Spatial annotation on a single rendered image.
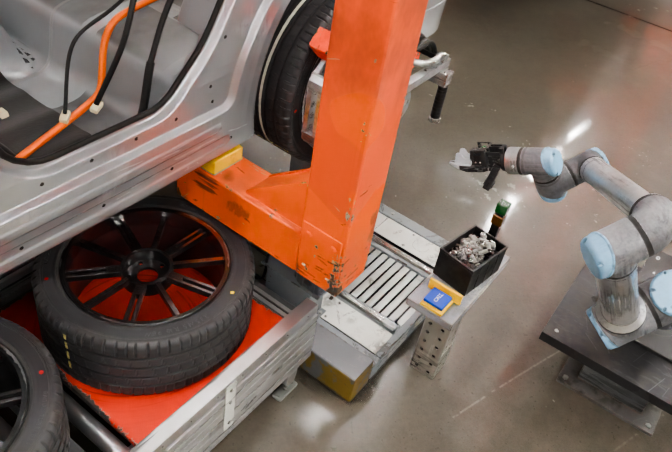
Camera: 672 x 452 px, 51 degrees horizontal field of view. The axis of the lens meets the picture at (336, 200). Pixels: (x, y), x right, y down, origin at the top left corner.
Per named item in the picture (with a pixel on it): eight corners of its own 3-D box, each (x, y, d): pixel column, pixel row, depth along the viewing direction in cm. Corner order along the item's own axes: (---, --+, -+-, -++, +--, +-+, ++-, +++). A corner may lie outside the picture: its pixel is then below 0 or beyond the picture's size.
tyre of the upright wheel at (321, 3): (368, 12, 287) (304, -73, 226) (417, 34, 278) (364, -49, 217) (289, 153, 289) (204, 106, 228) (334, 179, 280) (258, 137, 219)
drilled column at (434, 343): (422, 349, 269) (449, 272, 243) (445, 363, 265) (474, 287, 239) (409, 364, 262) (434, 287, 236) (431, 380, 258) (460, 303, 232)
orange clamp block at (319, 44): (328, 38, 223) (319, 25, 215) (348, 47, 220) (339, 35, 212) (317, 57, 223) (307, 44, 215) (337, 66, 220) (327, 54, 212)
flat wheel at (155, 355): (118, 220, 261) (114, 169, 246) (281, 280, 249) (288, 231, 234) (-8, 348, 211) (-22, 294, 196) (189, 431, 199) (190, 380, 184)
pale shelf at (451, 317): (467, 240, 257) (469, 233, 255) (508, 263, 250) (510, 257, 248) (405, 303, 228) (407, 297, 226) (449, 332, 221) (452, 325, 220)
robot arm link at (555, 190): (578, 194, 235) (571, 171, 226) (546, 210, 236) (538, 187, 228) (565, 176, 241) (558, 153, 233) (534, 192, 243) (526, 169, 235)
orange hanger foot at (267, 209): (210, 173, 250) (213, 89, 228) (326, 246, 229) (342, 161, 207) (175, 194, 238) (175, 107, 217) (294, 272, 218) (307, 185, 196)
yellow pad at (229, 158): (213, 140, 238) (213, 128, 235) (243, 159, 232) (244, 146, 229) (183, 157, 228) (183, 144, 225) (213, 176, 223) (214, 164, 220)
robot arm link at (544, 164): (559, 183, 225) (552, 164, 218) (521, 182, 232) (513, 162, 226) (566, 161, 229) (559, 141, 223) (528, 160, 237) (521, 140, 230)
